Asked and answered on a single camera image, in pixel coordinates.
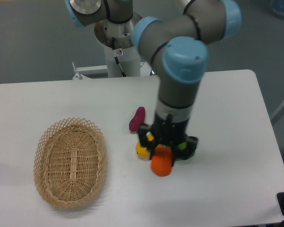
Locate blue object top right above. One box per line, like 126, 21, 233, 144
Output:
271, 0, 284, 20

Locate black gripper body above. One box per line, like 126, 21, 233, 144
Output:
152, 113, 189, 147

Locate black cable on pedestal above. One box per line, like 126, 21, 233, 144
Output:
111, 37, 127, 78

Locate green bok choy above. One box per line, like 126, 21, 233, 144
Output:
176, 142, 196, 160

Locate woven wicker basket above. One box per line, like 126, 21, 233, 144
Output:
34, 118, 107, 209

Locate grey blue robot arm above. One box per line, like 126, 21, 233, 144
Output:
130, 0, 242, 166

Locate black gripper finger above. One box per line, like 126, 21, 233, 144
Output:
171, 136, 198, 167
137, 123, 159, 160

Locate yellow mango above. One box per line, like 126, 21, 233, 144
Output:
135, 133, 154, 160

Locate orange fruit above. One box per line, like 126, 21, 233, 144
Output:
151, 147, 173, 177

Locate purple sweet potato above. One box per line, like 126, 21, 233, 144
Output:
129, 106, 146, 132

